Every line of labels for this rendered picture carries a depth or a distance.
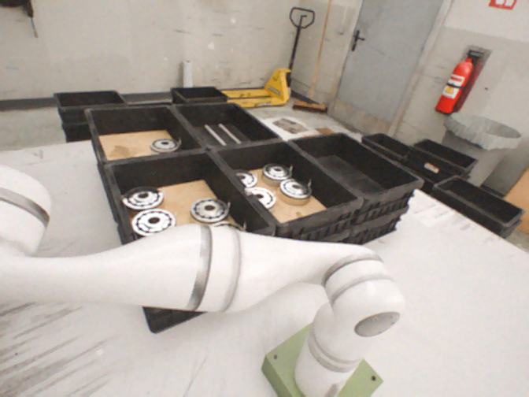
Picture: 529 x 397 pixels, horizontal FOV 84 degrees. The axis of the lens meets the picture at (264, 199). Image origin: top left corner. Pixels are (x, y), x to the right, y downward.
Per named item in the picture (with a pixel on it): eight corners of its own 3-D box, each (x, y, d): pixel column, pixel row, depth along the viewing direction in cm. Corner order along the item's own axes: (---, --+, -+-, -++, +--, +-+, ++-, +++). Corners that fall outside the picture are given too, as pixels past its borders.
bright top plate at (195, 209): (233, 219, 78) (234, 217, 78) (196, 225, 74) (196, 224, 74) (221, 197, 85) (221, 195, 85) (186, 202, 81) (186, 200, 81)
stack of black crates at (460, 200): (479, 265, 186) (527, 210, 160) (459, 284, 170) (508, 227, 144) (423, 228, 211) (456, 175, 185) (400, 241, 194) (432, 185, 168)
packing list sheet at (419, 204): (456, 213, 127) (457, 212, 127) (431, 229, 115) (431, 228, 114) (393, 176, 147) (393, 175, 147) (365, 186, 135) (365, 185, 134)
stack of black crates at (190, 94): (211, 132, 288) (212, 86, 261) (226, 146, 269) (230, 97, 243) (172, 138, 266) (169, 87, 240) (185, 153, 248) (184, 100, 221)
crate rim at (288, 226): (363, 207, 83) (366, 200, 82) (277, 235, 68) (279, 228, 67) (283, 145, 109) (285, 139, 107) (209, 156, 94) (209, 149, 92)
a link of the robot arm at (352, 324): (427, 302, 34) (377, 364, 45) (387, 242, 41) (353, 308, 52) (355, 310, 32) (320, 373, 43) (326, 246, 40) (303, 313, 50)
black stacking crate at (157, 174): (269, 263, 74) (277, 230, 67) (147, 310, 59) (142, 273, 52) (207, 181, 99) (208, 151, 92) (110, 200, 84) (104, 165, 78)
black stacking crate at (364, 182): (410, 209, 104) (425, 182, 97) (353, 231, 89) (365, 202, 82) (334, 157, 129) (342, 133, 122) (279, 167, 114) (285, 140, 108)
